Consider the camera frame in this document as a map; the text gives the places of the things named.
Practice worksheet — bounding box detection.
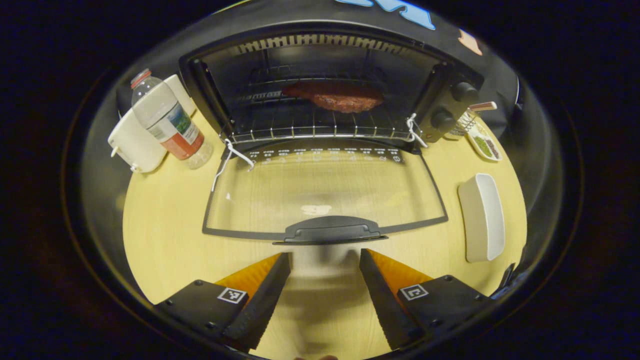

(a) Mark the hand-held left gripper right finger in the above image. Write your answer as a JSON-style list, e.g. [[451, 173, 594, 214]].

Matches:
[[359, 248, 493, 351]]

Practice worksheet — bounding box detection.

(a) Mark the white rectangular dish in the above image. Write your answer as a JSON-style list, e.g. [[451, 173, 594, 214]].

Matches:
[[457, 173, 506, 264]]

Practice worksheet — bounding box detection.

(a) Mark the black backdrop cloth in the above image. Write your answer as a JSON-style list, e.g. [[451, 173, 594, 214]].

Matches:
[[120, 0, 526, 131]]

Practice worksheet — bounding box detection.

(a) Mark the black electric oven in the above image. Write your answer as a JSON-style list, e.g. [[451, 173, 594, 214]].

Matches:
[[179, 20, 486, 247]]

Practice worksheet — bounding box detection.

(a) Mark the red-brown grilled meat piece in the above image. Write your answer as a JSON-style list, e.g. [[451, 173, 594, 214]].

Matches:
[[281, 80, 386, 114]]

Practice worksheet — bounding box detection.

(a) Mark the white string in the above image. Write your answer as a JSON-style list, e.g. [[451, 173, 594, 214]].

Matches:
[[406, 113, 429, 149], [211, 139, 256, 193]]

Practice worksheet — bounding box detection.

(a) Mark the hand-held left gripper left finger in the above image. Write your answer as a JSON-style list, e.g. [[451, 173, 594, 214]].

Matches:
[[155, 252, 292, 351]]

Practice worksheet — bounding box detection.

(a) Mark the metal wire holder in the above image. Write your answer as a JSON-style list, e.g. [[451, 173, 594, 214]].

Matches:
[[450, 101, 498, 137]]

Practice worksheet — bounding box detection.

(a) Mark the clear plastic water bottle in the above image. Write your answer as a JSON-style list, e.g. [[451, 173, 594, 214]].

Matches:
[[130, 68, 214, 170]]

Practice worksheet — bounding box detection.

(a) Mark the white divided plate of beans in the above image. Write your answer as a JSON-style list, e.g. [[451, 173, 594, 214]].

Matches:
[[466, 122, 503, 162]]

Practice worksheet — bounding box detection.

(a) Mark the white toaster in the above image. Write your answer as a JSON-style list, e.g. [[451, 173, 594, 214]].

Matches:
[[107, 74, 197, 174]]

